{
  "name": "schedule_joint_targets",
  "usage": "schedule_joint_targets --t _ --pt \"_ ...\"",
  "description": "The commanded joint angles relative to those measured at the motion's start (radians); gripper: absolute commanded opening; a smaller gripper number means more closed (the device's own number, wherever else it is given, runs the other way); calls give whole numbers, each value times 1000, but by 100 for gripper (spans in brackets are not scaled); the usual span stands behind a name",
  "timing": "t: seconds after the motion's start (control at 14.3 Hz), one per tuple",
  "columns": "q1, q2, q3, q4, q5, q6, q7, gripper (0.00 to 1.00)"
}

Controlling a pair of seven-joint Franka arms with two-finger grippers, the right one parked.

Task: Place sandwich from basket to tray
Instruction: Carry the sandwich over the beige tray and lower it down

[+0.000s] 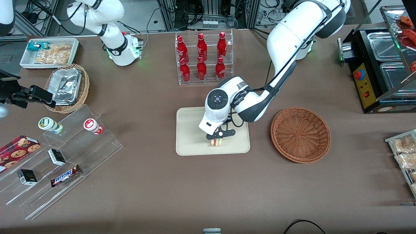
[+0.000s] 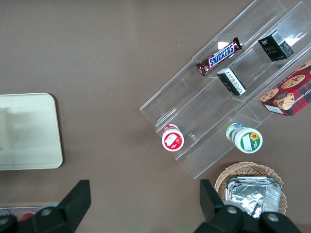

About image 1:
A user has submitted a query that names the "light tan wicker basket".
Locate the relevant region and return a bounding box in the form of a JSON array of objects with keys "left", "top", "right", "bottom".
[{"left": 44, "top": 64, "right": 90, "bottom": 114}]

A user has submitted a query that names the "red lidded yogurt cup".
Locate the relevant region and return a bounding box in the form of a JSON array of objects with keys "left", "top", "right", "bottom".
[{"left": 83, "top": 118, "right": 104, "bottom": 135}]

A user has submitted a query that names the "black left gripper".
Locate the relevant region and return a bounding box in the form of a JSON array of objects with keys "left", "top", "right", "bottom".
[{"left": 207, "top": 122, "right": 236, "bottom": 142}]

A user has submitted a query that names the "small black box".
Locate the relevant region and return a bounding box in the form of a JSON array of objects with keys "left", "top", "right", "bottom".
[
  {"left": 17, "top": 169, "right": 38, "bottom": 186},
  {"left": 48, "top": 149, "right": 66, "bottom": 166}
]

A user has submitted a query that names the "red cookie box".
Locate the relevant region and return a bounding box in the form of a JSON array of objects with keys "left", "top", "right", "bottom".
[{"left": 0, "top": 135, "right": 41, "bottom": 174}]

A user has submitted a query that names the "black loose cable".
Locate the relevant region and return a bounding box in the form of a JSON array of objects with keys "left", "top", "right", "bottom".
[{"left": 283, "top": 220, "right": 327, "bottom": 234}]

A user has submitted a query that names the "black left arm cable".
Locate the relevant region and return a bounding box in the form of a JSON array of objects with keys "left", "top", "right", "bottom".
[{"left": 252, "top": 3, "right": 345, "bottom": 92}]

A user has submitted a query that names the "black hot food warmer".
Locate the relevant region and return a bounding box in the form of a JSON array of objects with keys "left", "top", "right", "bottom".
[{"left": 337, "top": 5, "right": 416, "bottom": 114}]

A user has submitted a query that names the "red cola bottle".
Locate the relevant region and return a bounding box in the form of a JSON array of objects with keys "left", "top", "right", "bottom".
[
  {"left": 197, "top": 57, "right": 207, "bottom": 81},
  {"left": 179, "top": 58, "right": 191, "bottom": 83},
  {"left": 215, "top": 57, "right": 226, "bottom": 81},
  {"left": 176, "top": 35, "right": 189, "bottom": 63},
  {"left": 217, "top": 32, "right": 228, "bottom": 59},
  {"left": 197, "top": 33, "right": 208, "bottom": 61}
]

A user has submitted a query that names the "green lidded yogurt cup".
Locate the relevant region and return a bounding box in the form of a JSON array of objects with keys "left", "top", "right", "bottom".
[{"left": 38, "top": 117, "right": 64, "bottom": 135}]

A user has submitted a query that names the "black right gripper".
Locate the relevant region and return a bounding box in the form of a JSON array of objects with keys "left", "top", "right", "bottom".
[{"left": 0, "top": 69, "right": 56, "bottom": 109}]

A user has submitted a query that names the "beige plastic tray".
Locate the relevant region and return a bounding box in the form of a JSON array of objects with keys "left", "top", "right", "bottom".
[{"left": 176, "top": 106, "right": 251, "bottom": 156}]

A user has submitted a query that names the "brown round wicker basket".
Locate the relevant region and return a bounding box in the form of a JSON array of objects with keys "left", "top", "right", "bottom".
[{"left": 270, "top": 107, "right": 332, "bottom": 163}]

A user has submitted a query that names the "grey wire snack rack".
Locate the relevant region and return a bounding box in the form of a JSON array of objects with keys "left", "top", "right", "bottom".
[{"left": 385, "top": 129, "right": 416, "bottom": 199}]

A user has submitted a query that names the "clear bag of fried snacks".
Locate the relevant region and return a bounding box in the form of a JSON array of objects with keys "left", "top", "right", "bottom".
[
  {"left": 395, "top": 153, "right": 416, "bottom": 170},
  {"left": 391, "top": 135, "right": 416, "bottom": 154}
]

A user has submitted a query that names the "Snickers chocolate bar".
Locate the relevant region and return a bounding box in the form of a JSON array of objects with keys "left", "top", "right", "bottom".
[{"left": 50, "top": 164, "right": 82, "bottom": 188}]

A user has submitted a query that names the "steel warmer pan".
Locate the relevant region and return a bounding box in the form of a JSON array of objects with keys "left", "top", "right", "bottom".
[
  {"left": 367, "top": 32, "right": 404, "bottom": 62},
  {"left": 379, "top": 61, "right": 416, "bottom": 98}
]

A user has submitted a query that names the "clear acrylic step display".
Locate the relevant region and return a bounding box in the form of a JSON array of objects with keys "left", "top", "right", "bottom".
[{"left": 0, "top": 104, "right": 124, "bottom": 221}]

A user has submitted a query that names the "clear acrylic bottle rack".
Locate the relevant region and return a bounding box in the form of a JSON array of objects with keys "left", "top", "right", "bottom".
[{"left": 175, "top": 29, "right": 234, "bottom": 86}]

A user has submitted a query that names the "clear bag of chips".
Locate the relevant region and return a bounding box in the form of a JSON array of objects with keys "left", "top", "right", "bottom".
[{"left": 34, "top": 44, "right": 72, "bottom": 65}]

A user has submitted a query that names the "green snack packet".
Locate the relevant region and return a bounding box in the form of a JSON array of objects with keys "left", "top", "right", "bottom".
[{"left": 27, "top": 42, "right": 50, "bottom": 52}]

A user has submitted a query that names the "white rectangular plastic bin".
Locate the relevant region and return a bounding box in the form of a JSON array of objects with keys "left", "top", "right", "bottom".
[{"left": 19, "top": 38, "right": 80, "bottom": 70}]

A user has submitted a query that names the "aluminium foil container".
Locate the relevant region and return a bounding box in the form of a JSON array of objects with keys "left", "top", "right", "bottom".
[{"left": 51, "top": 68, "right": 82, "bottom": 105}]

